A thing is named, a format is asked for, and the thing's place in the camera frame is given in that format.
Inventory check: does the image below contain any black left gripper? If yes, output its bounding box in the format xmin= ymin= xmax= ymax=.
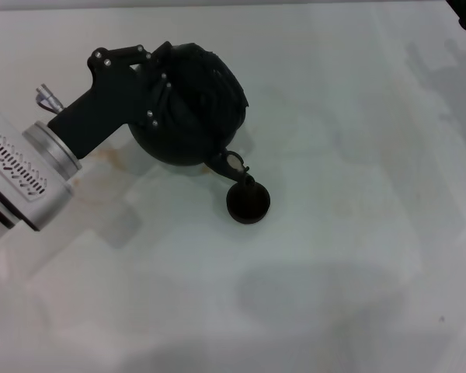
xmin=47 ymin=40 xmax=176 ymax=159

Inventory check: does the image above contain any black round teapot with handle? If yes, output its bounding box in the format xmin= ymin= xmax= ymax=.
xmin=128 ymin=41 xmax=256 ymax=188

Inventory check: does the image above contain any small dark brown teacup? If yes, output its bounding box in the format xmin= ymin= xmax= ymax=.
xmin=225 ymin=180 xmax=272 ymax=226

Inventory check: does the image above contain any white tablecloth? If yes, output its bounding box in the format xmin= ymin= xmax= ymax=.
xmin=0 ymin=9 xmax=466 ymax=373

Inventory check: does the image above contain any left arm cable with connector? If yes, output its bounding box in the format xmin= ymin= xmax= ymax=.
xmin=35 ymin=82 xmax=66 ymax=115

